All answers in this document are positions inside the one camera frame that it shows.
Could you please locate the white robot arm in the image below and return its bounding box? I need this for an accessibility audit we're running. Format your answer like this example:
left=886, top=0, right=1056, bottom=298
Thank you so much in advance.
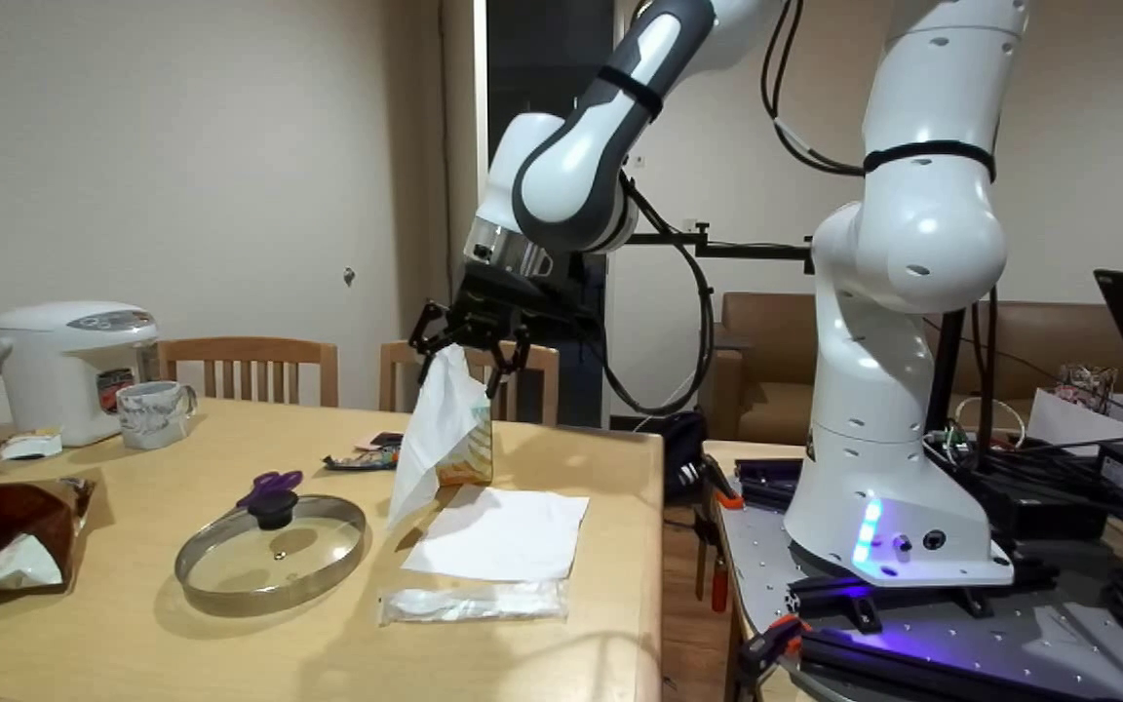
left=414, top=0, right=1029, bottom=589

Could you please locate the small white wrapper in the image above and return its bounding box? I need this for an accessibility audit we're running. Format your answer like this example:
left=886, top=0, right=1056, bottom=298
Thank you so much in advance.
left=0, top=431, right=62, bottom=459

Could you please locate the wooden chair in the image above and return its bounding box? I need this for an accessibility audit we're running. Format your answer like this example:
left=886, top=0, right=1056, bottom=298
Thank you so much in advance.
left=379, top=338, right=561, bottom=425
left=154, top=337, right=339, bottom=405

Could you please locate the right wooden chair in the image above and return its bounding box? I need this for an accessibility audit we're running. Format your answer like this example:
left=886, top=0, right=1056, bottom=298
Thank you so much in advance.
left=379, top=338, right=561, bottom=425

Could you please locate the brown paper bag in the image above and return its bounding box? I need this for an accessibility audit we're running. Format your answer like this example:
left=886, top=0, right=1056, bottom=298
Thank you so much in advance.
left=0, top=476, right=98, bottom=589

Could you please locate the white electric water boiler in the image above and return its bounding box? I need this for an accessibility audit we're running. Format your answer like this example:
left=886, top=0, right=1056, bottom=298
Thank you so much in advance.
left=0, top=301, right=154, bottom=446

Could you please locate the crumpled clear plastic cup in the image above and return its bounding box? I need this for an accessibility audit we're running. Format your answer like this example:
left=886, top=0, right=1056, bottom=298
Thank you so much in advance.
left=115, top=383, right=200, bottom=447

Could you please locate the grey robot mounting table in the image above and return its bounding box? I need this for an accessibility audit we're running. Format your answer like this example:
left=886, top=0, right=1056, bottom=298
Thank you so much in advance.
left=697, top=435, right=1123, bottom=702

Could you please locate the white tissue sheet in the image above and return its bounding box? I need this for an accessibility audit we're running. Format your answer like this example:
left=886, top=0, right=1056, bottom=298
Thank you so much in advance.
left=388, top=342, right=492, bottom=532

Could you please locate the glass pot lid purple knob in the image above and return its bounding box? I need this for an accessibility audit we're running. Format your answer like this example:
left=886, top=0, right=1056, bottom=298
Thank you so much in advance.
left=171, top=470, right=369, bottom=616

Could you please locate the clear plastic packet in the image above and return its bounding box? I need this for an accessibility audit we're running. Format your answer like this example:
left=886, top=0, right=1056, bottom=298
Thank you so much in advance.
left=379, top=584, right=565, bottom=625

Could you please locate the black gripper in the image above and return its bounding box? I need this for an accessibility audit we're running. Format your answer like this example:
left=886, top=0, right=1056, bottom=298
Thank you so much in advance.
left=404, top=255, right=604, bottom=394

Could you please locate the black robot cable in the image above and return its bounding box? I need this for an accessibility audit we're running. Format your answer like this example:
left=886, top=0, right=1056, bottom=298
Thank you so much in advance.
left=591, top=171, right=721, bottom=422

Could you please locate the white paper napkin on table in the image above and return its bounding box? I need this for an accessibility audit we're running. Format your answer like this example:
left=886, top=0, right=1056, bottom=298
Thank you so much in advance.
left=404, top=486, right=588, bottom=582

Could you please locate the left wooden chair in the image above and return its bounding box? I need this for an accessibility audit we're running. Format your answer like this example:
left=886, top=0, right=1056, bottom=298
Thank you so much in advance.
left=154, top=337, right=339, bottom=405

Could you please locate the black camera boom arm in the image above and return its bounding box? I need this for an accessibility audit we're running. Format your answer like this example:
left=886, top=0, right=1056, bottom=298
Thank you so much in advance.
left=625, top=230, right=813, bottom=272

